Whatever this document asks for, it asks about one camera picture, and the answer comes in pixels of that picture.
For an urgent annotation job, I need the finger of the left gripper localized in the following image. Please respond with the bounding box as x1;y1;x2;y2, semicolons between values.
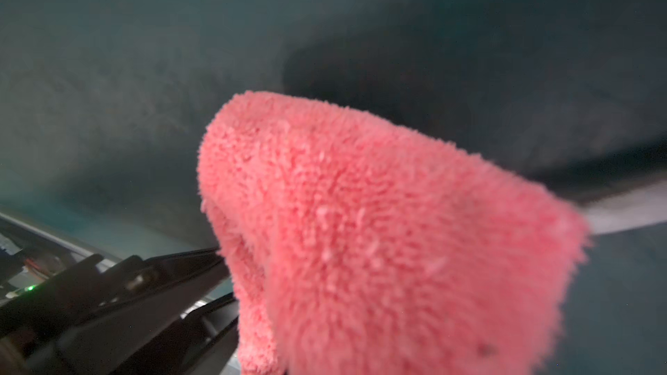
114;293;239;375
1;249;229;374

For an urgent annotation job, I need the pink rag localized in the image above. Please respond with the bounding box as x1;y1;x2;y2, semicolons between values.
197;92;591;374

